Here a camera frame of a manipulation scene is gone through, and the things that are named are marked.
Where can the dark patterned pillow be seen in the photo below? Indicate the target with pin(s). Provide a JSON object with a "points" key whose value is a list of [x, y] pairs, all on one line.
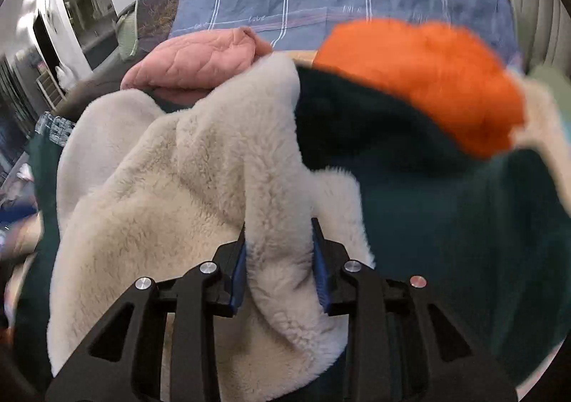
{"points": [[158, 9]]}

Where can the brown fleece garment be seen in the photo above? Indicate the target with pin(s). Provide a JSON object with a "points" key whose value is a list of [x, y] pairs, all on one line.
{"points": [[89, 94]]}

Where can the white slatted rack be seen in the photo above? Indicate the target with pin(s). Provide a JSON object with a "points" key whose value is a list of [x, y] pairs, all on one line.
{"points": [[48, 90]]}

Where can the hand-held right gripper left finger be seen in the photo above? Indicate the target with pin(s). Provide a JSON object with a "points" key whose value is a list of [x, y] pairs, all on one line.
{"points": [[237, 279]]}

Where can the green pillow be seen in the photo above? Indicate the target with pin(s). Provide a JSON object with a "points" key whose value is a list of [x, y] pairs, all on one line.
{"points": [[127, 34]]}

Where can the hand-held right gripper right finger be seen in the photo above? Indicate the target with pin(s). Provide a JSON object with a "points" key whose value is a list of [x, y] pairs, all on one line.
{"points": [[320, 277]]}

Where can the pack of plastic bottles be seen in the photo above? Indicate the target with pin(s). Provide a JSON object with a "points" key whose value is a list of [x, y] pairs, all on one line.
{"points": [[55, 128]]}

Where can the beige panelled cabinet door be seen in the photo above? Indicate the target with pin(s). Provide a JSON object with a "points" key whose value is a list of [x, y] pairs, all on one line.
{"points": [[544, 14]]}

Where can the pink quilted garment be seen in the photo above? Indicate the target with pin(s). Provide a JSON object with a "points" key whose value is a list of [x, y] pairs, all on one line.
{"points": [[187, 58]]}

